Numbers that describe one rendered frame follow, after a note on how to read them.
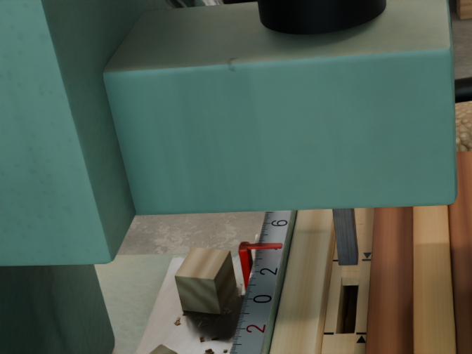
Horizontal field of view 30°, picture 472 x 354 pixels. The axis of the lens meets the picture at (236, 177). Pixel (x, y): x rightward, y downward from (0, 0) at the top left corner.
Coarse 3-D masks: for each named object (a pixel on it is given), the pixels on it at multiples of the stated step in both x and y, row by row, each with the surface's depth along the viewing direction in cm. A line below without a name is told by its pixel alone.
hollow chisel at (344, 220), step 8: (336, 216) 40; (344, 216) 40; (352, 216) 40; (336, 224) 40; (344, 224) 40; (352, 224) 40; (336, 232) 41; (344, 232) 40; (352, 232) 40; (336, 240) 41; (344, 240) 41; (352, 240) 41; (336, 248) 41; (344, 248) 41; (352, 248) 41; (344, 256) 41; (352, 256) 41; (344, 264) 41; (352, 264) 41
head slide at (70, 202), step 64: (0, 0) 30; (64, 0) 31; (128, 0) 38; (0, 64) 31; (64, 64) 31; (0, 128) 33; (64, 128) 32; (0, 192) 34; (64, 192) 34; (128, 192) 37; (0, 256) 36; (64, 256) 35
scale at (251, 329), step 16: (272, 224) 44; (288, 224) 44; (272, 240) 43; (256, 256) 42; (272, 256) 42; (256, 272) 41; (272, 272) 41; (256, 288) 40; (272, 288) 40; (256, 304) 39; (240, 320) 38; (256, 320) 38; (240, 336) 37; (256, 336) 37; (240, 352) 36; (256, 352) 36
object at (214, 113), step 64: (448, 0) 37; (128, 64) 35; (192, 64) 34; (256, 64) 34; (320, 64) 33; (384, 64) 33; (448, 64) 32; (128, 128) 36; (192, 128) 35; (256, 128) 35; (320, 128) 34; (384, 128) 34; (448, 128) 34; (192, 192) 37; (256, 192) 36; (320, 192) 36; (384, 192) 35; (448, 192) 35
